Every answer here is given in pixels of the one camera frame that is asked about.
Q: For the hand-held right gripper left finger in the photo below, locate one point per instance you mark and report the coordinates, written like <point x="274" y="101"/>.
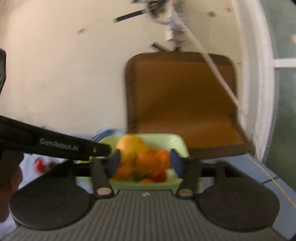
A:
<point x="114" y="162"/>

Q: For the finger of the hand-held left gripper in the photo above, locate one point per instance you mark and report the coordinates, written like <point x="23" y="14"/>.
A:
<point x="101" y="150"/>

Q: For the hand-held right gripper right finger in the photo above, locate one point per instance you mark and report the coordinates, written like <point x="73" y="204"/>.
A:
<point x="176" y="162"/>

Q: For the orange tangerine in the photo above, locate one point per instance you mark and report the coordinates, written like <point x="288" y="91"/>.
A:
<point x="164" y="158"/>
<point x="123" y="172"/>
<point x="146" y="161"/>

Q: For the red tomato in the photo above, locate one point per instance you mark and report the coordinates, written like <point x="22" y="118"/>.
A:
<point x="39" y="165"/>
<point x="160" y="175"/>

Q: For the large yellow grapefruit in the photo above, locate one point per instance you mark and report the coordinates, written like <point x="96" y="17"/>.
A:
<point x="130" y="146"/>

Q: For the green tomato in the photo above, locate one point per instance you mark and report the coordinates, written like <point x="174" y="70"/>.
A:
<point x="138" y="176"/>

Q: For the light green plastic basin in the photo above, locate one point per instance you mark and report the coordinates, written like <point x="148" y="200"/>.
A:
<point x="159" y="140"/>

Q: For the small orange tomato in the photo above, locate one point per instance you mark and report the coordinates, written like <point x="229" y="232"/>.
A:
<point x="146" y="180"/>

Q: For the person's left hand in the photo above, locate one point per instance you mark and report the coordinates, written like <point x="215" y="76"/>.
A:
<point x="9" y="183"/>

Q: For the brown woven seat cushion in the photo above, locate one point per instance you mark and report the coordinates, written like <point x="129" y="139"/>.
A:
<point x="180" y="97"/>

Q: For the blue striped bedsheet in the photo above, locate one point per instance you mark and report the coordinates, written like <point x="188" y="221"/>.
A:
<point x="249" y="171"/>

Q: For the white window frame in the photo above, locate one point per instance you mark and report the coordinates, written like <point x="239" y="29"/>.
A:
<point x="254" y="69"/>

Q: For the white wall charger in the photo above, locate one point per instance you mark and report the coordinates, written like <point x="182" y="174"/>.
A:
<point x="170" y="34"/>

